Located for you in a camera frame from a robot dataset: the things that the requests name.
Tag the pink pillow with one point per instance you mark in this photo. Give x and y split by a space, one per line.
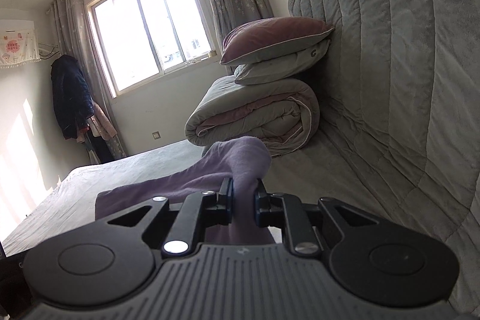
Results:
273 37

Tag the wall socket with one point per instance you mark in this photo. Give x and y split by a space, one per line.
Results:
156 135

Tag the purple pants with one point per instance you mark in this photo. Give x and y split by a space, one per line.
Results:
240 158

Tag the air conditioner with white cover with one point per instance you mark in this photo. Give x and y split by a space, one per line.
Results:
18 42

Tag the folded grey pink quilt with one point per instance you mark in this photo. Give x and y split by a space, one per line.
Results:
255 113

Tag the window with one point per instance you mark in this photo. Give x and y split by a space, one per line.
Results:
150 27

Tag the hanging dark jackets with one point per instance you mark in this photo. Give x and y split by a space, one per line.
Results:
78 35

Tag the grey bed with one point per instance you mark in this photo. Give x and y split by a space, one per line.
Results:
56 200

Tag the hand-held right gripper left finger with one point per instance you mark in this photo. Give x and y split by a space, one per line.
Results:
228 207

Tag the hanging pink garment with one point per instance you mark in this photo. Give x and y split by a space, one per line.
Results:
103 121

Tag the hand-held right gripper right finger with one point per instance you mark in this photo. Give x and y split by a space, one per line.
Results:
259 207

